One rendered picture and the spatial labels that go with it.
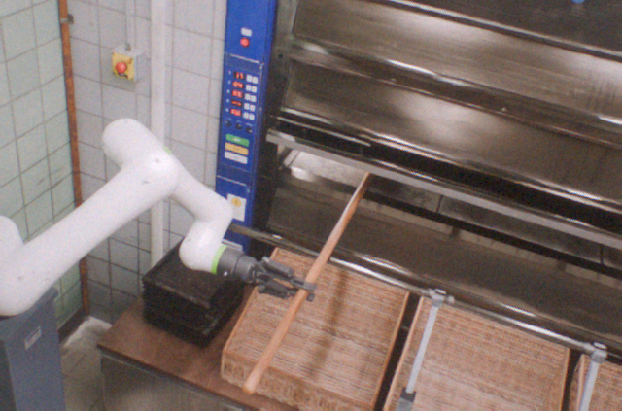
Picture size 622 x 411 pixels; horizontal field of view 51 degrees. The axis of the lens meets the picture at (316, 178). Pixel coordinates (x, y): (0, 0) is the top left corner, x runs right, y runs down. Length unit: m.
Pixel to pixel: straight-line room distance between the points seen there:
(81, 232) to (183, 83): 1.01
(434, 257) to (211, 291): 0.83
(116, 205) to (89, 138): 1.28
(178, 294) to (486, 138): 1.20
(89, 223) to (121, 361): 1.11
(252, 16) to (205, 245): 0.76
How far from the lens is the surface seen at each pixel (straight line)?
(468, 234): 2.35
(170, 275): 2.51
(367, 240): 2.46
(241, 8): 2.20
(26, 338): 1.90
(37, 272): 1.59
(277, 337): 1.76
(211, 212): 1.96
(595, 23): 2.03
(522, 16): 2.03
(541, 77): 2.06
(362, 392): 2.49
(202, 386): 2.45
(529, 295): 2.47
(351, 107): 2.20
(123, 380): 2.68
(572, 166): 2.18
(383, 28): 2.09
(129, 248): 3.04
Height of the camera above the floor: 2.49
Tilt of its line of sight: 33 degrees down
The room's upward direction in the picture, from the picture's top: 9 degrees clockwise
